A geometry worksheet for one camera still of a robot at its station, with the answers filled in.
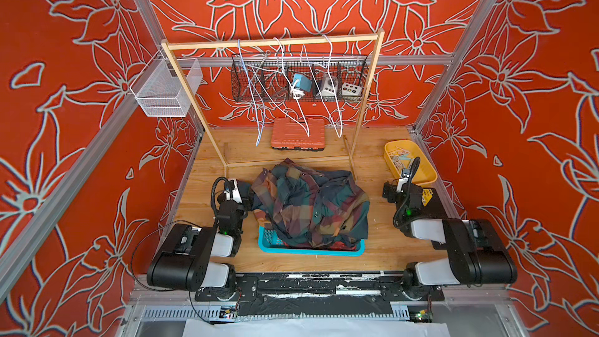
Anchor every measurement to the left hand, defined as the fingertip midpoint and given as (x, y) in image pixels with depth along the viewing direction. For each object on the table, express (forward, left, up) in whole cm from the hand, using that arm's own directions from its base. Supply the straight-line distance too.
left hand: (240, 186), depth 89 cm
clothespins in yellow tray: (+23, -68, -5) cm, 72 cm away
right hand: (+7, -62, -1) cm, 62 cm away
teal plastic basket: (-19, -14, -5) cm, 24 cm away
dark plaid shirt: (-10, -28, +6) cm, 30 cm away
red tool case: (+29, -16, 0) cm, 33 cm away
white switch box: (+33, -33, +25) cm, 53 cm away
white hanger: (+30, -34, +19) cm, 49 cm away
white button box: (+35, -42, +22) cm, 59 cm away
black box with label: (0, -75, -6) cm, 76 cm away
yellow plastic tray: (+15, -78, -7) cm, 79 cm away
